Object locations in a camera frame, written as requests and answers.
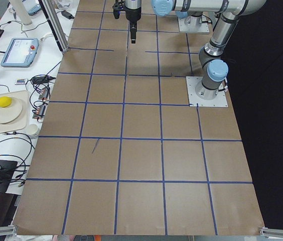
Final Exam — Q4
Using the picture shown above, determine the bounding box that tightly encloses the aluminium frame post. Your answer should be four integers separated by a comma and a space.
39, 0, 69, 53

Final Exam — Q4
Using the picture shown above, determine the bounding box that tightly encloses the beige round plate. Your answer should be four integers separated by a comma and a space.
0, 98, 23, 124

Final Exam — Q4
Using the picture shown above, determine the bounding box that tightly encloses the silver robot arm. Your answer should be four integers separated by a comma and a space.
151, 0, 265, 100

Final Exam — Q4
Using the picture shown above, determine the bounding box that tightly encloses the white cylinder roll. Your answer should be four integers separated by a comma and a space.
9, 0, 32, 26

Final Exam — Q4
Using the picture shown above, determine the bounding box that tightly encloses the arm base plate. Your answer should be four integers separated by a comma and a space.
178, 12, 210, 34
186, 76, 228, 107

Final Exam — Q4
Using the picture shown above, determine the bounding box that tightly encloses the yellow lemon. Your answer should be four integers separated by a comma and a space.
0, 96, 12, 108

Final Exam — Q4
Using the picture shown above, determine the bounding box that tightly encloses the small circuit board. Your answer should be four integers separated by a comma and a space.
38, 86, 50, 100
32, 104, 46, 120

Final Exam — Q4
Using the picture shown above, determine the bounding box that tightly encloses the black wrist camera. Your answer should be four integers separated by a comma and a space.
112, 0, 125, 20

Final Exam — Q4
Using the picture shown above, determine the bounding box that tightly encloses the beige tray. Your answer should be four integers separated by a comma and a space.
0, 90, 29, 134

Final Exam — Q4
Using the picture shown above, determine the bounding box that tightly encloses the white paper cup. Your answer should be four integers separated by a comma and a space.
26, 124, 40, 138

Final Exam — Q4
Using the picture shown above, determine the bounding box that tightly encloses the small circuit board upper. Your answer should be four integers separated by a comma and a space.
38, 86, 50, 100

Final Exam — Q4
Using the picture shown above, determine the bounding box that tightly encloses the aluminium corner rail right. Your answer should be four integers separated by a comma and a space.
259, 227, 283, 238

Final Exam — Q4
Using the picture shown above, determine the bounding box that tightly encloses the black power adapter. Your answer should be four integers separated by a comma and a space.
61, 10, 74, 20

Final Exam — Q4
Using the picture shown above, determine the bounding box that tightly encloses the small circuit board lower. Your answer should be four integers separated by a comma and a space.
32, 104, 46, 120

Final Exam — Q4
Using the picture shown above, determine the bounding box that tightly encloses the teach pendant tablet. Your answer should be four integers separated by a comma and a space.
1, 38, 39, 68

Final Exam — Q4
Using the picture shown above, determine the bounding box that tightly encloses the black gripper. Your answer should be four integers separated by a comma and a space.
125, 0, 142, 44

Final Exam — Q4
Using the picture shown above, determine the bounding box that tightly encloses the small colourful card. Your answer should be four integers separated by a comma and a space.
15, 78, 28, 85

